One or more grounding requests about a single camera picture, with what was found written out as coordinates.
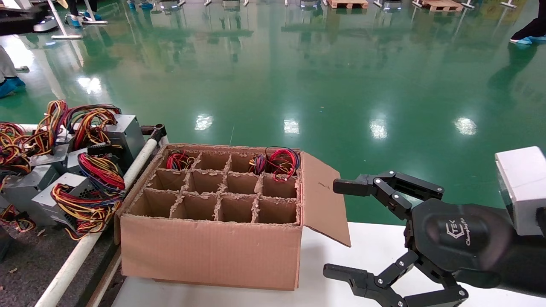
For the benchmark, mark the perforated grey power supply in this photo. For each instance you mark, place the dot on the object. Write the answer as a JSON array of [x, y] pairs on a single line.
[[85, 209]]

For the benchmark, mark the dark grey felt mat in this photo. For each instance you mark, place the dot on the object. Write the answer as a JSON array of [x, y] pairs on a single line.
[[34, 273]]

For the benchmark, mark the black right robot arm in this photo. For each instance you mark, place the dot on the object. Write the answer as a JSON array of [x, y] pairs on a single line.
[[529, 260]]

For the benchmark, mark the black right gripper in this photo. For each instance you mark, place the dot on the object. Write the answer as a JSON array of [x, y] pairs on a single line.
[[456, 238]]

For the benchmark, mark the person in dark trousers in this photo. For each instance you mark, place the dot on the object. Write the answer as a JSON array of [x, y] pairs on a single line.
[[533, 29]]

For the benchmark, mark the power supply with black connector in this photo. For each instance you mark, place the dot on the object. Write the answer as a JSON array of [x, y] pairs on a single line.
[[102, 170]]

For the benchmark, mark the long white pipe rail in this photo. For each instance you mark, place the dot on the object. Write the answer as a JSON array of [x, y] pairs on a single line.
[[70, 266]]

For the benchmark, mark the tall grey power supply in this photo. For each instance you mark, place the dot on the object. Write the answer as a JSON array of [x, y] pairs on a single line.
[[128, 136]]

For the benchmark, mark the flat grey power supply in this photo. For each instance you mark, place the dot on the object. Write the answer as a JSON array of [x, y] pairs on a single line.
[[30, 184]]

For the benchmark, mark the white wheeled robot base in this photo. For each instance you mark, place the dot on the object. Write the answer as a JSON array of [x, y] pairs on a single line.
[[47, 25]]

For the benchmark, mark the grey machine base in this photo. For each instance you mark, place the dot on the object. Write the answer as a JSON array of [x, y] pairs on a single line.
[[392, 4], [310, 3], [169, 4]]

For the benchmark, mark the short white pipe rail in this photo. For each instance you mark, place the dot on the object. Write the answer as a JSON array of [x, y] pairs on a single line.
[[30, 126]]

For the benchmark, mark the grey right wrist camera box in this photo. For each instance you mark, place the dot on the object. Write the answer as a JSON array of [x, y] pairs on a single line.
[[522, 188]]

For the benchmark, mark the black pipe connector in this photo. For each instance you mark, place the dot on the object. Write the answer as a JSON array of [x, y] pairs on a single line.
[[158, 132]]

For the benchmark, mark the white stand leg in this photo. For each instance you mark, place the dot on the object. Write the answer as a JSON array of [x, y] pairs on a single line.
[[67, 36], [99, 21]]

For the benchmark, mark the person with blue shoe covers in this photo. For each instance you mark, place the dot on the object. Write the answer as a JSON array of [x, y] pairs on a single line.
[[76, 19], [143, 5]]

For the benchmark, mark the dark rusty pipe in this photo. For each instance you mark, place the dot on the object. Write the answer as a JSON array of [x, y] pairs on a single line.
[[146, 129]]

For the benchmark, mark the wooden pallet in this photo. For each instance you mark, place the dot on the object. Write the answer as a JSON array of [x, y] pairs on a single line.
[[347, 3], [443, 5]]

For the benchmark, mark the power supply with orange bundle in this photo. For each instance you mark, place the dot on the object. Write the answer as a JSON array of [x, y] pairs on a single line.
[[47, 128]]

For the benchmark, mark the brown divided cardboard box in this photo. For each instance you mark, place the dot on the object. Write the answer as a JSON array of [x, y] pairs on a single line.
[[213, 251]]

